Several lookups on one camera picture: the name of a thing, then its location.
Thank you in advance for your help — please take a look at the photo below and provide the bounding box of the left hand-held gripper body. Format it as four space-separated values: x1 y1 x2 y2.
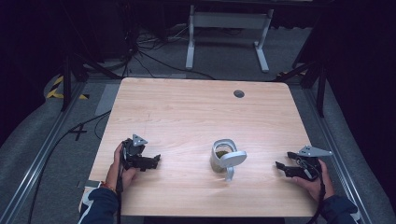
120 133 149 171

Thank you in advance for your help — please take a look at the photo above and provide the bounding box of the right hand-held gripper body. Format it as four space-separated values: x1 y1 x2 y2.
292 145 333 182

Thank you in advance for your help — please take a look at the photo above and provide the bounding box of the person's left hand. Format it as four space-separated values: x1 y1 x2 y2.
105 142 138 191

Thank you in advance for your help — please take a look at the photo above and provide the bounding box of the person's right hand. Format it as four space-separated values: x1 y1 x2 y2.
291 159 336 203

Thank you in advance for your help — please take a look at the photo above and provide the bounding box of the black metal stand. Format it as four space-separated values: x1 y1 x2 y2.
275 59 328 119
60 52 122 112

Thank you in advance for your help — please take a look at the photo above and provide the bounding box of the grey metal floor rail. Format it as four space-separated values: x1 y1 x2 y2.
0 81 89 224
303 88 375 224

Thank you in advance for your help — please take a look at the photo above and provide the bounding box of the right hand-held gripper cable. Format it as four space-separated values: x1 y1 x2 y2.
312 176 327 224

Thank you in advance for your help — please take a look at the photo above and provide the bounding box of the hand-held gripper cable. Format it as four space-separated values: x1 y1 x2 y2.
115 161 124 224
312 176 327 224

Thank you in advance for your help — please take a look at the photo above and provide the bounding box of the orange bracelet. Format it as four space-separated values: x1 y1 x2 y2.
100 181 117 192

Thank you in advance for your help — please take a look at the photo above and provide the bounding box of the left hand-held gripper cable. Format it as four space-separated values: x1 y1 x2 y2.
115 161 124 224

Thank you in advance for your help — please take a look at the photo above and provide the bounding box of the black floor cable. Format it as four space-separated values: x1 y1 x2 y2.
27 109 112 224

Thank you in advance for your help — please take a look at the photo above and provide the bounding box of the bundle of black cables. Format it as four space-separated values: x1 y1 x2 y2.
120 24 216 80

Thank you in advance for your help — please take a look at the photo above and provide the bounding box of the white desk frame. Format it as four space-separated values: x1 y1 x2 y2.
185 4 276 74

